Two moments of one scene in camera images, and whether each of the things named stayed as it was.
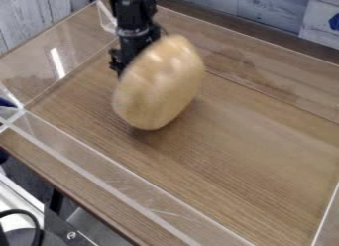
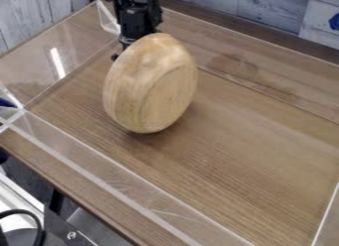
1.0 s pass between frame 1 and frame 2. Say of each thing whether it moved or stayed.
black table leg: stayed
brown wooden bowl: moved
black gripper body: moved
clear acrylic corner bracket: stayed
